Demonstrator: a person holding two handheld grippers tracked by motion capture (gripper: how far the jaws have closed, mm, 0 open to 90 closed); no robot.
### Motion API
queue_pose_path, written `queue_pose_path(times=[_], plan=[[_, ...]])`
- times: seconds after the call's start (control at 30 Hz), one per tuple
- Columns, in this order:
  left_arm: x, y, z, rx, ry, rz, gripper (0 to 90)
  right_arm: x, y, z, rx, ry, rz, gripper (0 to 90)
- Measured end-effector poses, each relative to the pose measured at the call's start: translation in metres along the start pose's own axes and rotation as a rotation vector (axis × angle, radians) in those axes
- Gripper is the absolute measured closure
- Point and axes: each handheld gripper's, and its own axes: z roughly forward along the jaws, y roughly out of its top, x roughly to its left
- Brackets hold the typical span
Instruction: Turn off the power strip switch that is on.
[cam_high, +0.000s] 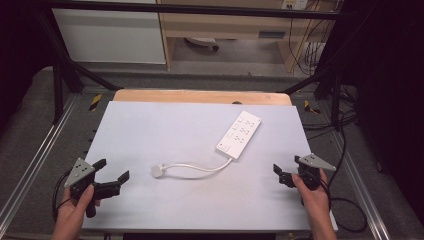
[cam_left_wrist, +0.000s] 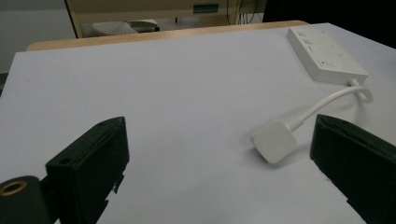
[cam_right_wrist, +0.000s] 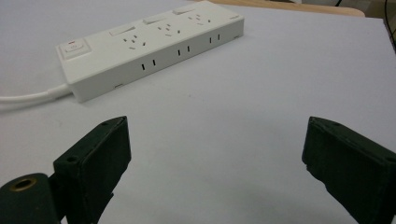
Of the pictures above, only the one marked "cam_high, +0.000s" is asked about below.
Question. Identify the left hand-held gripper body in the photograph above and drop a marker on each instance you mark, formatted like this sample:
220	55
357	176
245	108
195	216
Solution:
79	171

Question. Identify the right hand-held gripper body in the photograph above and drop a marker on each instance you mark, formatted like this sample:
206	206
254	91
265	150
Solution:
316	162

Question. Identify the white plug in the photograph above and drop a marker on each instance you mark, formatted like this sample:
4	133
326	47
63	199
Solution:
157	171

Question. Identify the white power strip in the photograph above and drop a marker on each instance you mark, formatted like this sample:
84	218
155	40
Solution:
238	135

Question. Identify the person's right hand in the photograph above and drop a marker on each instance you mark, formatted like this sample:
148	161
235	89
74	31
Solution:
316	203

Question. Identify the person's left hand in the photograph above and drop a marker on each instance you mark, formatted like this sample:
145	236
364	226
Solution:
70	213

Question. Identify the black metal stand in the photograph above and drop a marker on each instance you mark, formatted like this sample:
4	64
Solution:
336	100
58	90

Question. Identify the black curtain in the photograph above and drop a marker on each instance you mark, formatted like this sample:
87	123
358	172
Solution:
16	50
390	100

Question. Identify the light wooden table board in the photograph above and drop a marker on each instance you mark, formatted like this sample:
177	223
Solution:
186	96

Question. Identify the white cabinet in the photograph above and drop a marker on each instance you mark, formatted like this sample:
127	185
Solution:
108	35

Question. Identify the office chair base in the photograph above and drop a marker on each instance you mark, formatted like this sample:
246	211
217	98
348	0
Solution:
203	41

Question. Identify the light wooden desk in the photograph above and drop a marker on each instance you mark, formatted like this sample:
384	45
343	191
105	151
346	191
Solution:
226	25

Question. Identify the aluminium rail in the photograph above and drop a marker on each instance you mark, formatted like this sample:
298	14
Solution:
36	157
361	190

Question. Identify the white wall socket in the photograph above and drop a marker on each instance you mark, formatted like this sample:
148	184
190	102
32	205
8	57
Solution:
293	4

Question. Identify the black metal frame bar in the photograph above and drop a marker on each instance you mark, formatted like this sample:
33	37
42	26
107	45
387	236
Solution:
186	8

